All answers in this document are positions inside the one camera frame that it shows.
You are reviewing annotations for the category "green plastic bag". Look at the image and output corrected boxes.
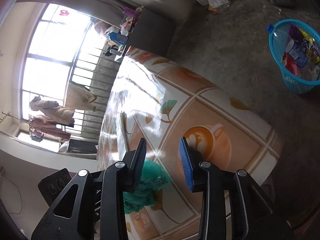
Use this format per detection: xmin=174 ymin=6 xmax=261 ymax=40
xmin=123 ymin=159 xmax=171 ymax=214

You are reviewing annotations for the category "red foil wrapper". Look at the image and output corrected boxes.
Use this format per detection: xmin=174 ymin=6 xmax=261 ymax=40
xmin=282 ymin=53 xmax=301 ymax=77

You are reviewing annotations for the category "clear plastic wrapper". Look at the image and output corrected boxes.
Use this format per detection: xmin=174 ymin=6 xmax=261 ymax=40
xmin=299 ymin=63 xmax=319 ymax=81

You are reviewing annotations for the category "clear Pepsi plastic bottle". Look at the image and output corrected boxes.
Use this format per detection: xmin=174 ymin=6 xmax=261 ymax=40
xmin=266 ymin=24 xmax=309 ymax=68

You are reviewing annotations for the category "purple yellow snack bag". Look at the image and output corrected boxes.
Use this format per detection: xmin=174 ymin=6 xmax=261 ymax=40
xmin=289 ymin=24 xmax=319 ymax=64

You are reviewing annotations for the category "pink hanging jacket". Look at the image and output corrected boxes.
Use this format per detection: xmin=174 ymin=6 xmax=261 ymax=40
xmin=29 ymin=96 xmax=75 ymax=127

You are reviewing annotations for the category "beige hanging garment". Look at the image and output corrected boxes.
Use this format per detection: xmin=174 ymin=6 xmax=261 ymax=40
xmin=65 ymin=81 xmax=97 ymax=111

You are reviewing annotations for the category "patterned table cover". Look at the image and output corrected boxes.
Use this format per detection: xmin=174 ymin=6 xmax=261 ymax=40
xmin=97 ymin=47 xmax=284 ymax=239

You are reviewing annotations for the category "metal balcony railing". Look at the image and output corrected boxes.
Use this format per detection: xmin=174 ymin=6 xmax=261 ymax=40
xmin=65 ymin=48 xmax=122 ymax=142

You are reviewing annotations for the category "blue detergent bottle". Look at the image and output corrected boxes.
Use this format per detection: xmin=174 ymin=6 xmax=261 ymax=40
xmin=108 ymin=32 xmax=129 ymax=46

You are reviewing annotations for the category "blue plastic basket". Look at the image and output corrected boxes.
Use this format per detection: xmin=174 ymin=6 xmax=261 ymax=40
xmin=267 ymin=19 xmax=319 ymax=95

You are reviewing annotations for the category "grey cabinet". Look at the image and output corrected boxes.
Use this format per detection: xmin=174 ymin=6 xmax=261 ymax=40
xmin=123 ymin=9 xmax=176 ymax=57

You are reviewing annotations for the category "purple cup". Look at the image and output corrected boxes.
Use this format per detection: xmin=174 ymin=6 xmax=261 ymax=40
xmin=123 ymin=6 xmax=144 ymax=18

